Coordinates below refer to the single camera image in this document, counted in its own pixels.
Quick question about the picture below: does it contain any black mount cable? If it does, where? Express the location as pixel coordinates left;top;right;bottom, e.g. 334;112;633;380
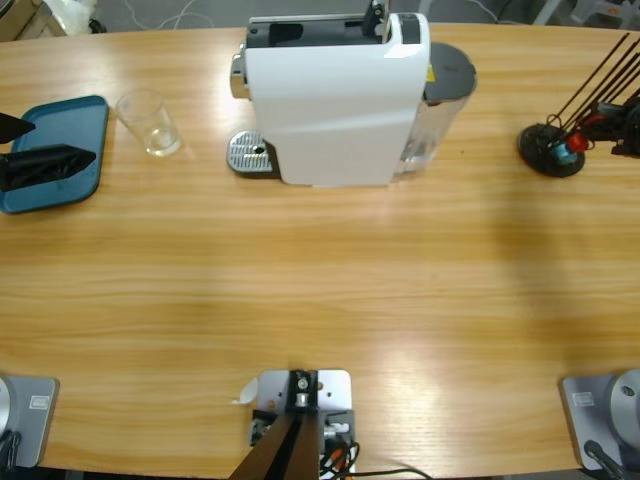
319;439;431;480

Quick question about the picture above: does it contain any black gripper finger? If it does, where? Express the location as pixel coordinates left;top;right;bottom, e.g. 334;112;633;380
0;112;37;146
0;144;97;194

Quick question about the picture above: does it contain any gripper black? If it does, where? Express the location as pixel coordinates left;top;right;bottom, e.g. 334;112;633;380
585;99;640;159

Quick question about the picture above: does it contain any clear drinking glass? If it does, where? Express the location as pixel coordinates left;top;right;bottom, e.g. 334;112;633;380
114;88;183;158

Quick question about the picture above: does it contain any white plastic stool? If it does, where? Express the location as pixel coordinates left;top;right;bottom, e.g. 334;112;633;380
529;0;640;29

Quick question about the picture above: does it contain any clear water tank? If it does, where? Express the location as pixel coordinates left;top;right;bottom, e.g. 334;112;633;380
394;42;477;176

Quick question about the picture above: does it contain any white mount block dark post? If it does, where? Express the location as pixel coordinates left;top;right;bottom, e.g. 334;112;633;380
229;368;359;480

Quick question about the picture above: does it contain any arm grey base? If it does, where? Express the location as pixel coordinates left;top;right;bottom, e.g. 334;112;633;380
558;368;640;474
0;374;61;469

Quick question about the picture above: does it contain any white capsule coffee machine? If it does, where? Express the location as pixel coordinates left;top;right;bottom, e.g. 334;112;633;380
227;12;432;190

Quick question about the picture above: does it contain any black base cable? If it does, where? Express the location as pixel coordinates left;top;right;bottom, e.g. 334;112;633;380
0;429;24;469
583;439;627;480

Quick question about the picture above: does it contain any black capsule holder with rods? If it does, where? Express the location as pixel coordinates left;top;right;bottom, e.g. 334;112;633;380
517;32;640;179

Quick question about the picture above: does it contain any brown cardboard box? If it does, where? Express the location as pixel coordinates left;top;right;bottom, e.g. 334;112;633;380
0;0;67;44

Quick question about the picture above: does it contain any white thin cable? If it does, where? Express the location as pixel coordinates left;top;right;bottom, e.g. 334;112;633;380
122;0;226;32
469;0;501;24

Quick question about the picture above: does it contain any teal plastic tray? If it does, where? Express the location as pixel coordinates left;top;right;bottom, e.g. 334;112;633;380
0;94;110;216

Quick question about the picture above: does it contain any white paper tab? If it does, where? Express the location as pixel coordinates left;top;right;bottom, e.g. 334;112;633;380
229;377;260;406

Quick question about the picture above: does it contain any white plastic bag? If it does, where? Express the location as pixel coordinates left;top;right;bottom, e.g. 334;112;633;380
43;0;99;32

